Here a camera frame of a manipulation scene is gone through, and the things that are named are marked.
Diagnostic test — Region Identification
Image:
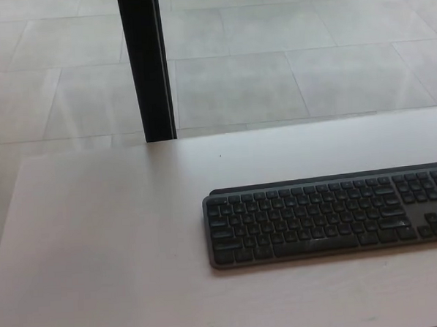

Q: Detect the black computer keyboard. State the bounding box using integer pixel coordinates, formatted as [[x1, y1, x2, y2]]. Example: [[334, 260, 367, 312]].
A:
[[199, 161, 437, 271]]

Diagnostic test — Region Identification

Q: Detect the black vertical metal post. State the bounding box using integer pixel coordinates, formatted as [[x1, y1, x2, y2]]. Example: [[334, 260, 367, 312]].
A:
[[116, 0, 179, 145]]

